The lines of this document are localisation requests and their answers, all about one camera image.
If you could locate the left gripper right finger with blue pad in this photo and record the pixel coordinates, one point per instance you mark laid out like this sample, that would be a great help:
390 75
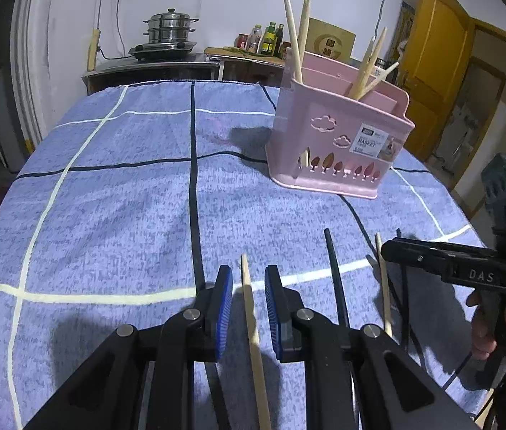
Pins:
354 378

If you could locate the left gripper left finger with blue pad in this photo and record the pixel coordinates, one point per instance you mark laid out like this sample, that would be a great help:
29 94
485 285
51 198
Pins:
144 372

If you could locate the black chopstick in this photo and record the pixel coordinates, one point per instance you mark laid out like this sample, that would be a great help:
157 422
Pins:
341 309
405 312

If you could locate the wooden chopstick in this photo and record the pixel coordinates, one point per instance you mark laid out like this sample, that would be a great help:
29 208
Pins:
294 40
304 28
366 66
256 361
384 288

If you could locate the metal kitchen shelf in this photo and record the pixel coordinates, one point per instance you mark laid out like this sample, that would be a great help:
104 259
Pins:
237 69

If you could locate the blue checked tablecloth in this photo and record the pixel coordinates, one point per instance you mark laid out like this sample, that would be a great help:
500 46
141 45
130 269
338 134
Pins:
142 192

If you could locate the pink plastic utensil basket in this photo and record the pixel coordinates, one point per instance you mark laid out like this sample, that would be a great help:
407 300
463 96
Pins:
324 141

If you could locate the yellow wooden door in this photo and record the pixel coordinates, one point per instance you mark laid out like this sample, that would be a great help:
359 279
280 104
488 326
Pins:
433 67

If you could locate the gold paper bag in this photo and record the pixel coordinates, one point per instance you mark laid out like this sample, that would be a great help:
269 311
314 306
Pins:
329 40

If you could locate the metal stove cabinet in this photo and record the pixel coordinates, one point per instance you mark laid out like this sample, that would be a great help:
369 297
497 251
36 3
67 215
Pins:
196 67

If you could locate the black gas stove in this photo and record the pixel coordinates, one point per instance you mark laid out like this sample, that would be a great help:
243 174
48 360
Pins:
161 51

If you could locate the dark sauce bottle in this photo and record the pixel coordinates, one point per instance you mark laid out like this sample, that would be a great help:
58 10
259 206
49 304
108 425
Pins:
278 40

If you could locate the green oil bottle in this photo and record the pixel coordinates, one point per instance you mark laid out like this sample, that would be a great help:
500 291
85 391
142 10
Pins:
267 46

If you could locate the wooden cutting board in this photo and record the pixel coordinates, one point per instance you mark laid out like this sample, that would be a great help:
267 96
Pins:
235 52

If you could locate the clear vinegar bottle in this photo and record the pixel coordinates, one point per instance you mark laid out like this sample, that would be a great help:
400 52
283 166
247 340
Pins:
254 39

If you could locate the red lidded jar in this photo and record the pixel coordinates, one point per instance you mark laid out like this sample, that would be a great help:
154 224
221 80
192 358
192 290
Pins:
241 41

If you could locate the stainless steel steamer pot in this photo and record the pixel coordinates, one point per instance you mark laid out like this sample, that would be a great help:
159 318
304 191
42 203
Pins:
169 27

